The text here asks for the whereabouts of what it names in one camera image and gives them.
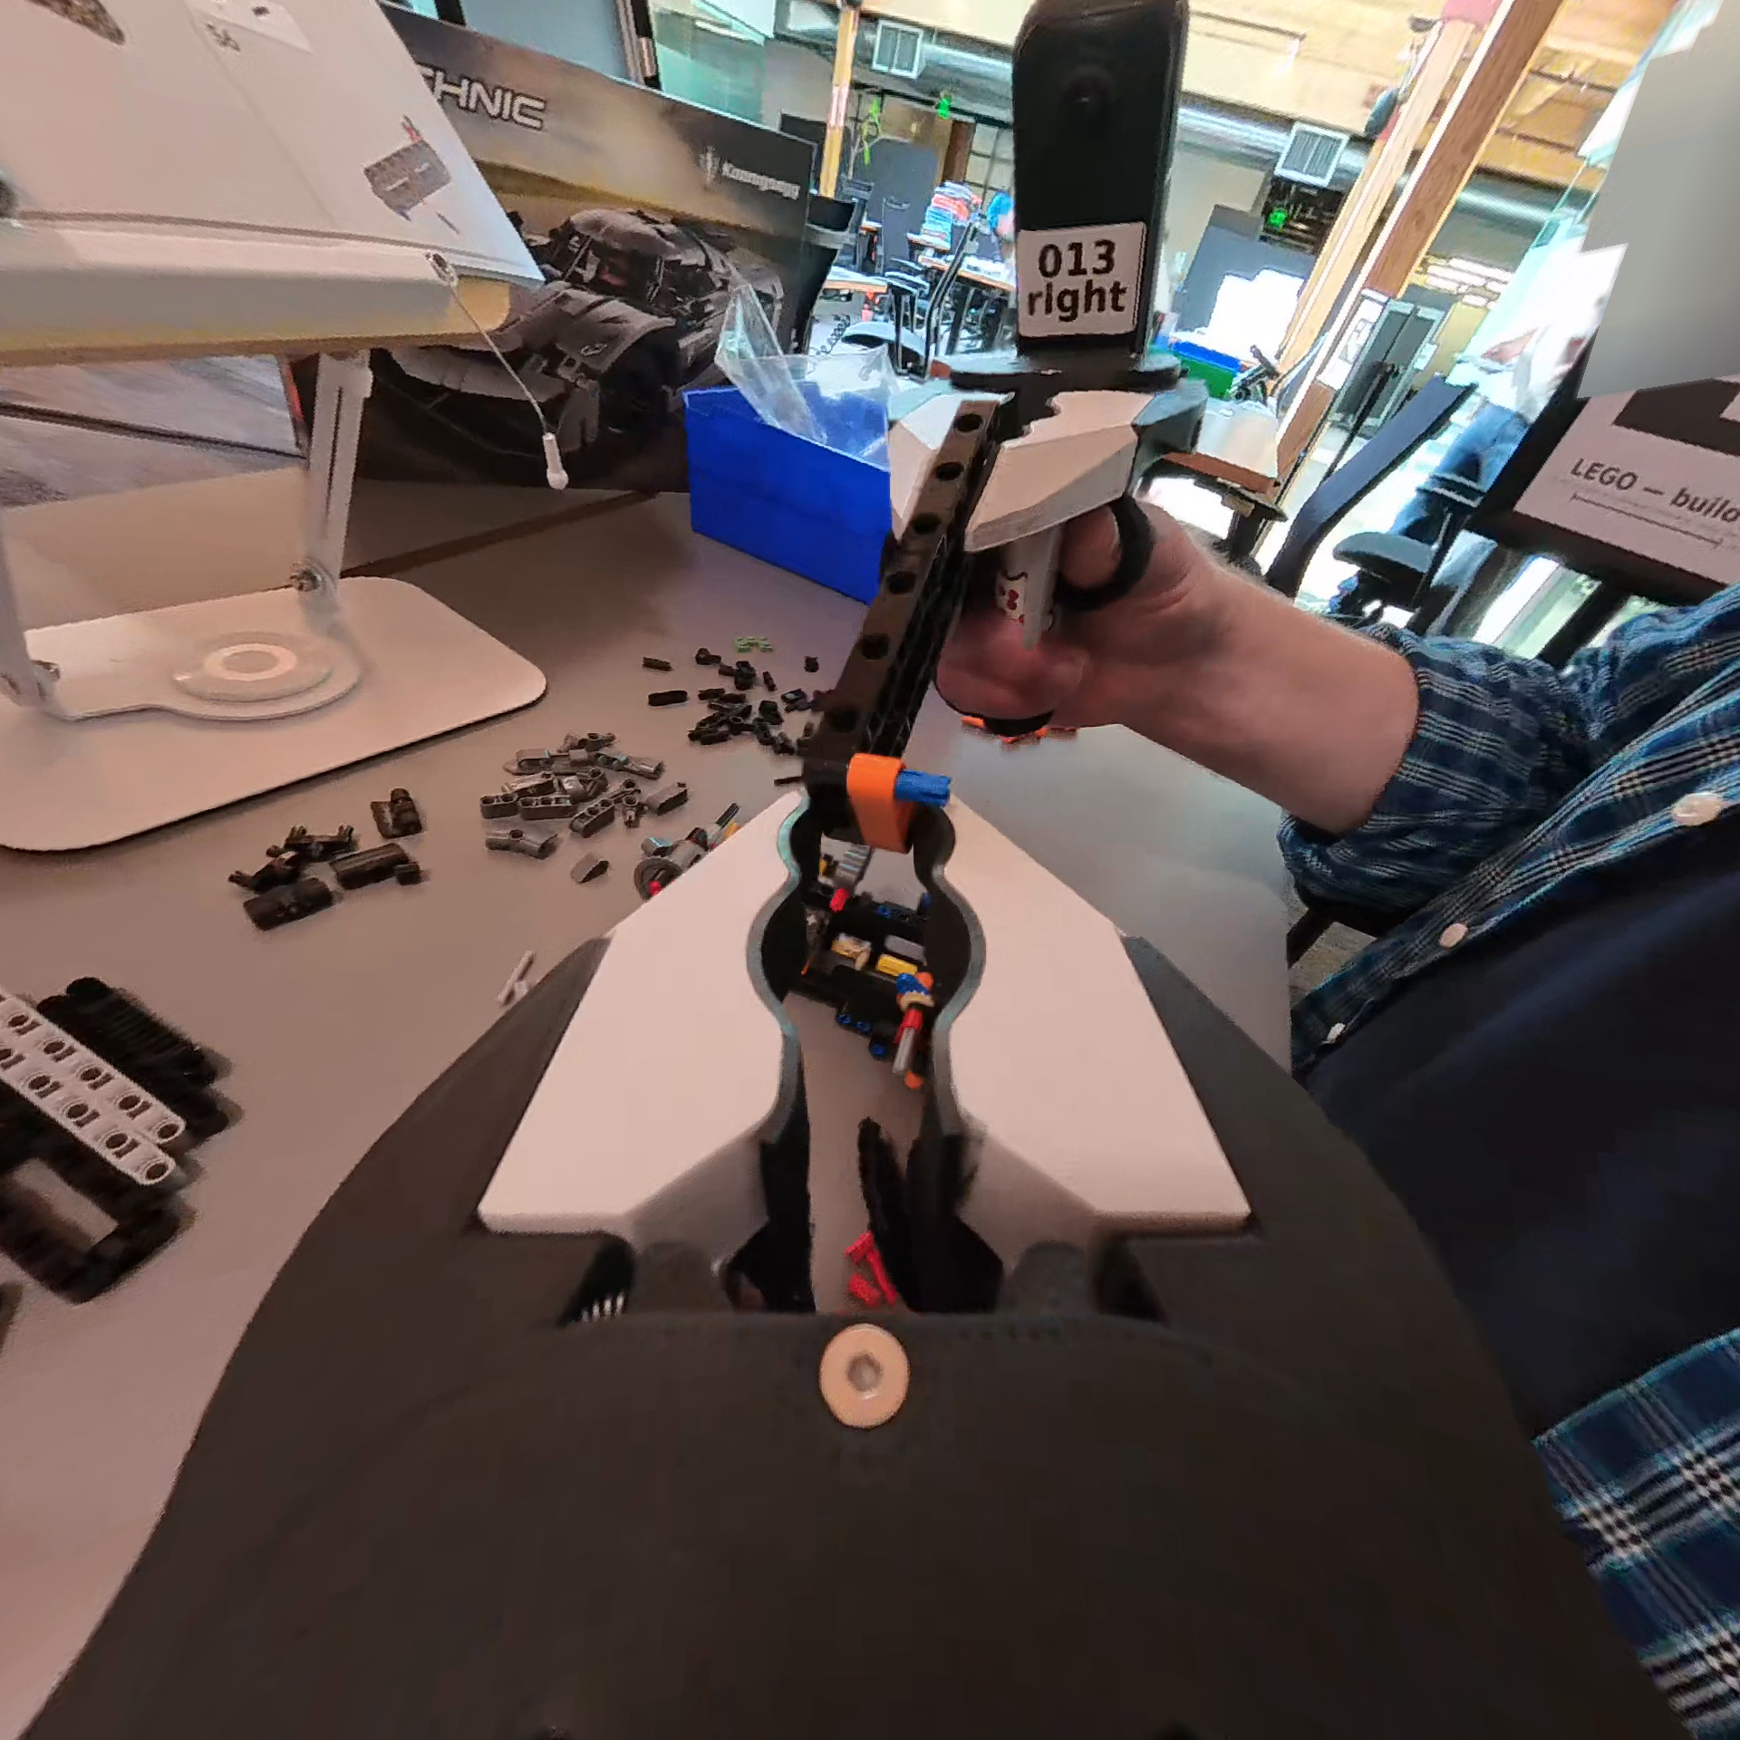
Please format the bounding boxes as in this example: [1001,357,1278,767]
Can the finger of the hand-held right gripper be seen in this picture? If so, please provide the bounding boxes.
[889,405,961,540]
[964,389,1161,552]

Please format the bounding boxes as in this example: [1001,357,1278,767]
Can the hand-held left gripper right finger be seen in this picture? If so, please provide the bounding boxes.
[931,796,1251,1310]

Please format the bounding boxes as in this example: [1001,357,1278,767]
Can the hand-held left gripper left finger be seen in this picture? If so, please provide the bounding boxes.
[480,792,818,1312]

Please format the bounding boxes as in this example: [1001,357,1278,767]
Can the long black lego frame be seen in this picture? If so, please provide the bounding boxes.
[800,394,1004,823]

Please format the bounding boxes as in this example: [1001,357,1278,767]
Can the lego car chassis assembly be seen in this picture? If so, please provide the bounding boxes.
[636,802,952,1092]

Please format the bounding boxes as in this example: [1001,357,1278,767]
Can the orange lego connector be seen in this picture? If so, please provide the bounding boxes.
[844,753,915,851]

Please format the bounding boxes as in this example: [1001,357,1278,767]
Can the person's right forearm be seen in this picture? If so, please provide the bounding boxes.
[1278,586,1740,1076]

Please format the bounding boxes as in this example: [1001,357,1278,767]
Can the lego set box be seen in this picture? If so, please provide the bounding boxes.
[312,0,819,493]

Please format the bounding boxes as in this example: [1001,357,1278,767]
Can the black ribbed lego beam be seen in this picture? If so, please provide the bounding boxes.
[38,977,243,1136]

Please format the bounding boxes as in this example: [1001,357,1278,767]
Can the light grey lego beam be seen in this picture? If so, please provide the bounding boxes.
[0,1037,183,1187]
[0,987,189,1145]

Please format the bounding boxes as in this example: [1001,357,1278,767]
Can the lego instruction booklet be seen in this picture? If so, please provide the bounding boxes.
[0,0,547,366]

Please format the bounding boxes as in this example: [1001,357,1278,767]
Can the person's right hand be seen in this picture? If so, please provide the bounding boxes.
[936,500,1424,838]

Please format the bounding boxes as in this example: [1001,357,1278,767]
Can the blue plastic bin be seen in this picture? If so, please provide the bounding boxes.
[684,380,903,607]

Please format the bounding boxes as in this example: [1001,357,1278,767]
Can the clear plastic parts bag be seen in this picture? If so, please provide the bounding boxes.
[713,289,903,454]

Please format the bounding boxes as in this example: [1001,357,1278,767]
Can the black office chair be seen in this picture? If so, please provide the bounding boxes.
[1260,377,1480,607]

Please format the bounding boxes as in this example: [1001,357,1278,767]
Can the pile of small black connectors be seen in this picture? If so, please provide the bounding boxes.
[644,650,826,756]

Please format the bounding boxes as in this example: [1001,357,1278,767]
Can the pile of large black connectors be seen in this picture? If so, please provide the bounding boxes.
[229,786,427,931]

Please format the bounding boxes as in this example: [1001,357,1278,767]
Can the white book stand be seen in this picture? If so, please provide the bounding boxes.
[0,346,547,851]

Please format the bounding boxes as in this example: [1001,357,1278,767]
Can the person's dark trousers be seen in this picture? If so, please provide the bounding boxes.
[1290,870,1740,1438]

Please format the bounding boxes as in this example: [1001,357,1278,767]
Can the white paper sign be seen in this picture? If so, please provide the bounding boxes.
[1510,380,1740,587]

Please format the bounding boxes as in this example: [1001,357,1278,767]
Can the person's plaid shirt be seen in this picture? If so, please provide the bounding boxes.
[1534,1338,1740,1740]

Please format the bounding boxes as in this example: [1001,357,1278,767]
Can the white page holder cord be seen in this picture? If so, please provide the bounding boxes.
[431,250,575,493]

